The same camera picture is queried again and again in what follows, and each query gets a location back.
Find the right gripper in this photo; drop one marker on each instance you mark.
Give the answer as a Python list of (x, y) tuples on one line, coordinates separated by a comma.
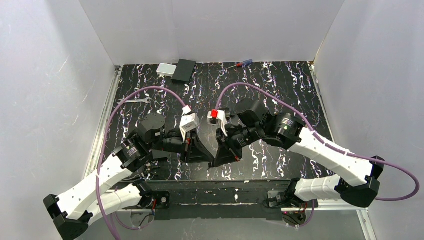
[(227, 144)]

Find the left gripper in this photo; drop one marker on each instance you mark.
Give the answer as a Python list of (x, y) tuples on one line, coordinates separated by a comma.
[(187, 145)]

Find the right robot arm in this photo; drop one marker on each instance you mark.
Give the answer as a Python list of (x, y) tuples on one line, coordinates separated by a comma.
[(354, 181)]

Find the black box at front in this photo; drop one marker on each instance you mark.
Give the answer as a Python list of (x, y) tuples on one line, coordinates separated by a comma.
[(159, 156)]

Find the black box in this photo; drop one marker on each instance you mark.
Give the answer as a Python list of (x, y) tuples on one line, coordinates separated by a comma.
[(159, 156), (184, 71)]

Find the black pliers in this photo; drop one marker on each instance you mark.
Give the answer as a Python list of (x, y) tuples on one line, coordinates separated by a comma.
[(148, 171)]

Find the silver open-end wrench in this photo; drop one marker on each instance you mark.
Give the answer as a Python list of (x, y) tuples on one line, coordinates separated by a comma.
[(146, 100)]

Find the black box at back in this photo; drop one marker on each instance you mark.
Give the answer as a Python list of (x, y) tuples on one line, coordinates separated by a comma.
[(184, 71)]

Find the white box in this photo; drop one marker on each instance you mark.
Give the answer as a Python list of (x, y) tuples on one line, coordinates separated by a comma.
[(166, 70)]

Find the blue red screwdriver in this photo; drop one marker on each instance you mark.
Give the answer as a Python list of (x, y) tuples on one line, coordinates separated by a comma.
[(242, 64)]

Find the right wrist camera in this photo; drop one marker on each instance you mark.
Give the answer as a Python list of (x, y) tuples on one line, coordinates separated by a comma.
[(217, 118)]

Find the aluminium frame rail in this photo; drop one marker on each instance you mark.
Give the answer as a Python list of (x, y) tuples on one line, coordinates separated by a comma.
[(354, 180)]

